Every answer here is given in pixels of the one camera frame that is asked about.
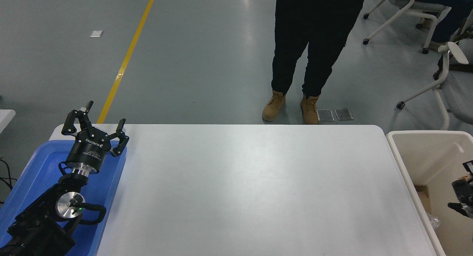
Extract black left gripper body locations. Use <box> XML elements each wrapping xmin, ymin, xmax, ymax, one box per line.
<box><xmin>67</xmin><ymin>127</ymin><xmax>112</xmax><ymax>174</ymax></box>

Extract large pale bin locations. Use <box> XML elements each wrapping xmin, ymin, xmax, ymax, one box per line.
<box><xmin>386</xmin><ymin>130</ymin><xmax>473</xmax><ymax>256</ymax></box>

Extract blue plastic tray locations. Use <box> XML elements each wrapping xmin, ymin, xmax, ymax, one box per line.
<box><xmin>0</xmin><ymin>140</ymin><xmax>128</xmax><ymax>256</ymax></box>

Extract white wheeled office chair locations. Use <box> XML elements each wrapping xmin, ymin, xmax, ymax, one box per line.
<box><xmin>396</xmin><ymin>41</ymin><xmax>473</xmax><ymax>131</ymax></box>
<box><xmin>363</xmin><ymin>0</ymin><xmax>452</xmax><ymax>54</ymax></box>

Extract small white side table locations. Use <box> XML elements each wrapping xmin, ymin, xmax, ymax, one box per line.
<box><xmin>0</xmin><ymin>109</ymin><xmax>16</xmax><ymax>134</ymax></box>

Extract person sitting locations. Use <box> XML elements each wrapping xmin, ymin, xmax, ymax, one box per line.
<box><xmin>416</xmin><ymin>0</ymin><xmax>473</xmax><ymax>51</ymax></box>

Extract black cables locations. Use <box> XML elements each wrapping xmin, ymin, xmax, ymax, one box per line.
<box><xmin>0</xmin><ymin>158</ymin><xmax>18</xmax><ymax>205</ymax></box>

